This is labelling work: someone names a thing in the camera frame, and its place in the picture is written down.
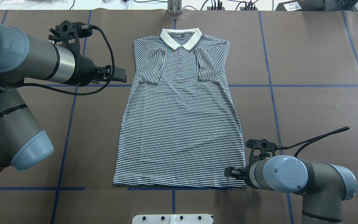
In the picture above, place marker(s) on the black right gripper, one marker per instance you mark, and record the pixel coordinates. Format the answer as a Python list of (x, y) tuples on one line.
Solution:
[(246, 172)]

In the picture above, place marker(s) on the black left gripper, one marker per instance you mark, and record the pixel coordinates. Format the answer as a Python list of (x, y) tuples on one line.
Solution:
[(84, 70)]

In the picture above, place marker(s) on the navy white striped polo shirt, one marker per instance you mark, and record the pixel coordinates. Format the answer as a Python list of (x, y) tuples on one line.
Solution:
[(180, 127)]

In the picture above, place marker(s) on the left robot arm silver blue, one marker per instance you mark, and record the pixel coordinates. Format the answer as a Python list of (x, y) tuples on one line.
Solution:
[(23, 143)]

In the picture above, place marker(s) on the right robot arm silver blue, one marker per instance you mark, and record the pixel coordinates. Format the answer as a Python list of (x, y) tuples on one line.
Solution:
[(322, 186)]

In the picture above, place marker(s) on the black power strip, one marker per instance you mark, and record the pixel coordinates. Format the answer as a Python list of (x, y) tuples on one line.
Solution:
[(214, 5)]

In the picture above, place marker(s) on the black box with label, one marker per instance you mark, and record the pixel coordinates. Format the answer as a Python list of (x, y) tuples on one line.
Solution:
[(301, 5)]

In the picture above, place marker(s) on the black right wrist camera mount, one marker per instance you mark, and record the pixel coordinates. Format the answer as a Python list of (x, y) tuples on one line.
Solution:
[(260, 150)]

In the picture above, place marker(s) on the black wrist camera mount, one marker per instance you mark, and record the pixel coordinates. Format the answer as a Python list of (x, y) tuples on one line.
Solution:
[(68, 34), (260, 150)]

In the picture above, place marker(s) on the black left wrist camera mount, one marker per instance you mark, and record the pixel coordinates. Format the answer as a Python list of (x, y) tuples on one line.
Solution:
[(68, 34)]

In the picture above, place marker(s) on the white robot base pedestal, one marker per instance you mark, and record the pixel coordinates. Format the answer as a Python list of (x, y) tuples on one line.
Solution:
[(173, 219)]

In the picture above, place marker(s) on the aluminium frame post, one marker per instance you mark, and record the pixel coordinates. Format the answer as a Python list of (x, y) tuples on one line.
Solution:
[(174, 7)]

